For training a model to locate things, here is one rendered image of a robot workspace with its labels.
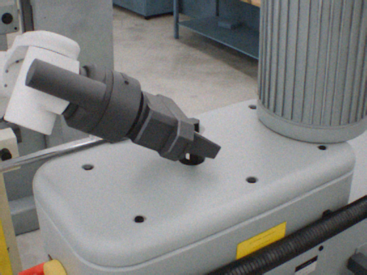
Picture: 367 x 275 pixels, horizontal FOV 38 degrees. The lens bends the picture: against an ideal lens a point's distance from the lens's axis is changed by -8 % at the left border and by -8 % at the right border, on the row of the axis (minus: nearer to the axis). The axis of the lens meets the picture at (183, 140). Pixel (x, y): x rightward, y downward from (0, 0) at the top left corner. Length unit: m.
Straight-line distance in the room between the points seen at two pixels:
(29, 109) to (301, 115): 0.41
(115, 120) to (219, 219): 0.18
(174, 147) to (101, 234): 0.15
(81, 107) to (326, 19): 0.36
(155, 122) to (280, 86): 0.23
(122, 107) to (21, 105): 0.13
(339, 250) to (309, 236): 0.21
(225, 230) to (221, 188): 0.06
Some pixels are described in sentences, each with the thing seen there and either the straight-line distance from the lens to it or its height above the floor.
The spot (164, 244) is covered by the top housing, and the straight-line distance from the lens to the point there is 0.68.
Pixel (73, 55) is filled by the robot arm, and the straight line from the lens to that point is 0.69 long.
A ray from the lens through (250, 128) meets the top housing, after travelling 0.90.
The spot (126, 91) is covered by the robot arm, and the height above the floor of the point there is 2.02.
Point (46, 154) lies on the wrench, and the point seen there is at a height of 1.90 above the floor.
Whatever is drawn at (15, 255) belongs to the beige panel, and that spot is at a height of 0.44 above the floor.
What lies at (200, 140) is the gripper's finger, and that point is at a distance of 0.76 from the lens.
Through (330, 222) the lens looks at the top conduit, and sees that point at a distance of 0.85.
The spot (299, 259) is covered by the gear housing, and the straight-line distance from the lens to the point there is 0.91.
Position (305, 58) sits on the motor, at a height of 2.03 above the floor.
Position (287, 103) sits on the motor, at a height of 1.95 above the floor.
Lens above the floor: 2.30
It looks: 28 degrees down
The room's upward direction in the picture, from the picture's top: straight up
